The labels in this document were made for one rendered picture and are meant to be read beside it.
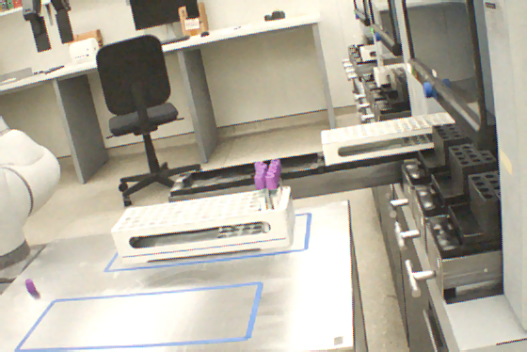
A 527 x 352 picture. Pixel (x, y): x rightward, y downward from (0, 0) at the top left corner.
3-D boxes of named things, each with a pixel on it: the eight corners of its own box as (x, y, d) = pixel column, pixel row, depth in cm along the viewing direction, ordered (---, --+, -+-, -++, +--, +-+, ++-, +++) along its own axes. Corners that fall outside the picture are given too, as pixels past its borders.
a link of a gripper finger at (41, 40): (43, 15, 111) (41, 16, 111) (52, 49, 114) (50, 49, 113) (30, 19, 112) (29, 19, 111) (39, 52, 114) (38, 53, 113)
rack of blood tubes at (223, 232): (296, 219, 104) (290, 185, 102) (293, 245, 95) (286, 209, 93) (136, 239, 109) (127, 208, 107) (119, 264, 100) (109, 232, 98)
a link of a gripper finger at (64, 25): (54, 14, 123) (55, 13, 124) (61, 44, 125) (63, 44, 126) (66, 10, 123) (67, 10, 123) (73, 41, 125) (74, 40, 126)
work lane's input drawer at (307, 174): (465, 159, 139) (461, 123, 136) (479, 179, 126) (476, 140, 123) (169, 206, 148) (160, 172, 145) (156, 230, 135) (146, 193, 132)
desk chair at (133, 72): (122, 215, 370) (80, 52, 337) (119, 186, 429) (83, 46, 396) (214, 190, 382) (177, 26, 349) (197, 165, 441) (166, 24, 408)
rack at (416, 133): (450, 136, 136) (447, 111, 134) (459, 150, 126) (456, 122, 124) (326, 156, 139) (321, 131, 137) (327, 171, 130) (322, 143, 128)
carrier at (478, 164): (487, 197, 97) (485, 163, 95) (476, 199, 97) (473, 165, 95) (471, 173, 107) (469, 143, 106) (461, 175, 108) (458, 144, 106)
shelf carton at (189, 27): (183, 38, 449) (178, 8, 442) (189, 35, 470) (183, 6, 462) (204, 33, 447) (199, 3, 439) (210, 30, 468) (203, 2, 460)
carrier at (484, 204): (500, 237, 82) (499, 200, 80) (487, 240, 83) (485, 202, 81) (482, 207, 93) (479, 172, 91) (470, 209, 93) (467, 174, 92)
